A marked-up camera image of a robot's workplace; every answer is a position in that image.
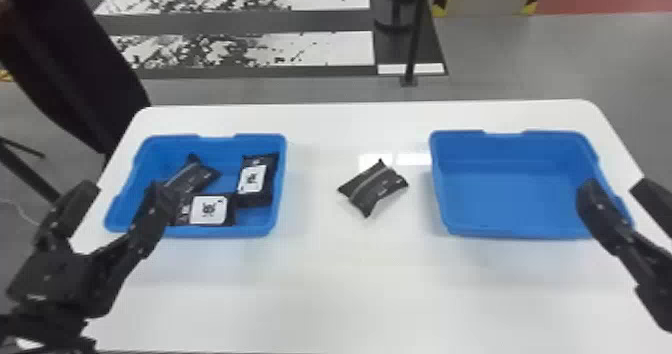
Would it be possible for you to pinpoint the black part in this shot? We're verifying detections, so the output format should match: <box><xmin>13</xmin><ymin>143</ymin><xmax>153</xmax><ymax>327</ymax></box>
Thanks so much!
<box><xmin>174</xmin><ymin>192</ymin><xmax>237</xmax><ymax>228</ymax></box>
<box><xmin>235</xmin><ymin>153</ymin><xmax>280</xmax><ymax>209</ymax></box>
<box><xmin>162</xmin><ymin>153</ymin><xmax>223</xmax><ymax>201</ymax></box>
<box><xmin>336</xmin><ymin>158</ymin><xmax>410</xmax><ymax>219</ymax></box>

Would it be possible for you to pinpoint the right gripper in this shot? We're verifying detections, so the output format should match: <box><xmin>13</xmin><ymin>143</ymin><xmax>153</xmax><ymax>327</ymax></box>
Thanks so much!
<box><xmin>575</xmin><ymin>176</ymin><xmax>672</xmax><ymax>333</ymax></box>

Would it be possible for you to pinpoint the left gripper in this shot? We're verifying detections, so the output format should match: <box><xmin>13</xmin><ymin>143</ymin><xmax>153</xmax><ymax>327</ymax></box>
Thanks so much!
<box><xmin>5</xmin><ymin>179</ymin><xmax>178</xmax><ymax>322</ymax></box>

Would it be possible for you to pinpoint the black post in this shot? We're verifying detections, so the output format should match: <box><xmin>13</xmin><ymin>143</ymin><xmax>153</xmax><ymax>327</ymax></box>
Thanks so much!
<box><xmin>374</xmin><ymin>0</ymin><xmax>431</xmax><ymax>88</ymax></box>

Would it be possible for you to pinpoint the blue tray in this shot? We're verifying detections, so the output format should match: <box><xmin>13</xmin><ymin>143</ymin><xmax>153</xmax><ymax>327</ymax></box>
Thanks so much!
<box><xmin>103</xmin><ymin>132</ymin><xmax>288</xmax><ymax>240</ymax></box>
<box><xmin>428</xmin><ymin>129</ymin><xmax>634</xmax><ymax>241</ymax></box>

